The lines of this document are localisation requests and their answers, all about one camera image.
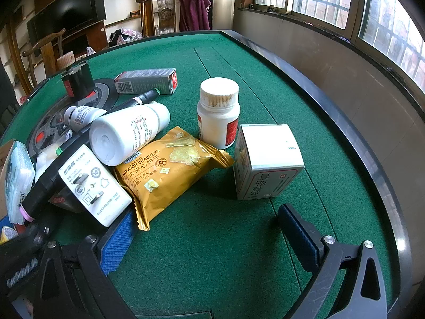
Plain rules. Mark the white power adapter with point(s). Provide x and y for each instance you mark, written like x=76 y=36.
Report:
x=93 y=186

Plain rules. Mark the metal framed window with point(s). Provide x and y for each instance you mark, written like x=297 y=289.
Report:
x=332 y=0

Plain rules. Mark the large white plastic bottle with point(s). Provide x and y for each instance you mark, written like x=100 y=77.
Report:
x=126 y=133

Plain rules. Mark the cardboard box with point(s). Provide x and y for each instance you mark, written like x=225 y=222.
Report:
x=3 y=172

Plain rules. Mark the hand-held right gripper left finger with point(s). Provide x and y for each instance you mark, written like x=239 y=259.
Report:
x=117 y=244

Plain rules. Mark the white pill bottle red label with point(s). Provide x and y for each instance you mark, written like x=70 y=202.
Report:
x=217 y=119

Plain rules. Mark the black and red spool gadget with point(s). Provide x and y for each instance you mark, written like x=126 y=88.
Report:
x=77 y=79

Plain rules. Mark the small white bottle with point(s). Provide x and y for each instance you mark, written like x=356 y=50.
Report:
x=81 y=117

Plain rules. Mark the white barcode box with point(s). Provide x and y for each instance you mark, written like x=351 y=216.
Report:
x=146 y=79

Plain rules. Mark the pile of plastic bags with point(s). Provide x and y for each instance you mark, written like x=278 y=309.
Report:
x=124 y=36

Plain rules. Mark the wooden armchair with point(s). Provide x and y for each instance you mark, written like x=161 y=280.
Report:
x=43 y=53
x=159 y=10

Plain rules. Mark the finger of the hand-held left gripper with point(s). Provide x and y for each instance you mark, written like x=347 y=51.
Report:
x=23 y=256

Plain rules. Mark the black flat television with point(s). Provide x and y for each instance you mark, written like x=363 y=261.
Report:
x=66 y=10

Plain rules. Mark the clear tissue pack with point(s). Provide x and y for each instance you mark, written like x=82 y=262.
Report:
x=20 y=179

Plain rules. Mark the white medicine box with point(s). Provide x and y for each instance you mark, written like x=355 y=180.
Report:
x=265 y=159

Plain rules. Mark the yellow cracker packet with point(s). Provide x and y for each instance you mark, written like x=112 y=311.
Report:
x=166 y=176

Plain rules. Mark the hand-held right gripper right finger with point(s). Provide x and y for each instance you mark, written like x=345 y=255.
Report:
x=297 y=239

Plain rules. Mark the round table control panel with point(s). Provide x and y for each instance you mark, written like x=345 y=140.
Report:
x=99 y=96

